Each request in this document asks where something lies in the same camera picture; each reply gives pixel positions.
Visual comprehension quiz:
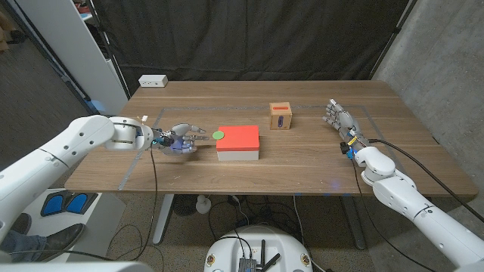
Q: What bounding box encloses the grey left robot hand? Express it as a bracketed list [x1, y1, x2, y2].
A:
[153, 122, 210, 156]

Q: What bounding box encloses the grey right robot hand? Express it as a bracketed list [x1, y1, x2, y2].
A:
[322, 98, 370, 152]

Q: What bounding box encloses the white power outlet box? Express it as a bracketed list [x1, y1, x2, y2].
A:
[138, 74, 169, 88]

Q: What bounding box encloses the red box with white base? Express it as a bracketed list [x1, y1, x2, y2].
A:
[216, 125, 261, 162]

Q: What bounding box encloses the wooden slotted coin box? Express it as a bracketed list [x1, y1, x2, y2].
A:
[268, 101, 293, 131]

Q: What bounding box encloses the grey tape outline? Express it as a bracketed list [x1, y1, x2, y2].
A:
[117, 104, 408, 191]

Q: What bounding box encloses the black floor fan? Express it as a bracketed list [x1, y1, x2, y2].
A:
[172, 193, 198, 217]

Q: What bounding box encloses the white round floor gadget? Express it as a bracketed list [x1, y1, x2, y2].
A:
[195, 194, 212, 215]

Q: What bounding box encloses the white table leg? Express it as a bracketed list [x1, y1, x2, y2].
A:
[152, 193, 175, 246]

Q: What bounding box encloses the black backdrop stand pole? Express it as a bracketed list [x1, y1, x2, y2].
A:
[368, 0, 419, 80]

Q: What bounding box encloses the grey table leg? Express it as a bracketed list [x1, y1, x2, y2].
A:
[340, 195, 367, 250]

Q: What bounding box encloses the black backdrop curtain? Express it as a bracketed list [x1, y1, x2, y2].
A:
[92, 0, 411, 95]

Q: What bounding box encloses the white pedal platform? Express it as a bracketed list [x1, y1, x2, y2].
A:
[22, 187, 126, 261]

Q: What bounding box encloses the blue foot pedal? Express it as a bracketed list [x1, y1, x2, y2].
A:
[66, 192, 90, 215]
[40, 192, 65, 217]

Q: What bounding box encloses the white robot mobile base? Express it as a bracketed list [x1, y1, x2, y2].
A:
[203, 225, 314, 272]

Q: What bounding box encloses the white cabinet panel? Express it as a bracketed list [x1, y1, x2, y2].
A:
[14, 0, 129, 116]

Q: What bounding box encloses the dark leather shoe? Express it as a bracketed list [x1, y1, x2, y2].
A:
[37, 222, 86, 261]

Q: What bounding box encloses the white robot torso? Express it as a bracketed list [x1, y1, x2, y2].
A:
[0, 260, 152, 272]

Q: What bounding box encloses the person's blue jeans leg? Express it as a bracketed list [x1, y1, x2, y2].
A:
[0, 230, 42, 264]

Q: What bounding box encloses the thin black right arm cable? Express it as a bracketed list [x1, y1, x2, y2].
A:
[349, 156, 436, 272]

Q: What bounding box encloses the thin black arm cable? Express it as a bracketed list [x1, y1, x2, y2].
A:
[101, 145, 160, 262]
[349, 156, 436, 272]

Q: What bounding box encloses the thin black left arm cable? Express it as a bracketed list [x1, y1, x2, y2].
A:
[101, 145, 160, 262]

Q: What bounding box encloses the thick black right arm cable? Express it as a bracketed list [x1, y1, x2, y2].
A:
[368, 138, 484, 224]

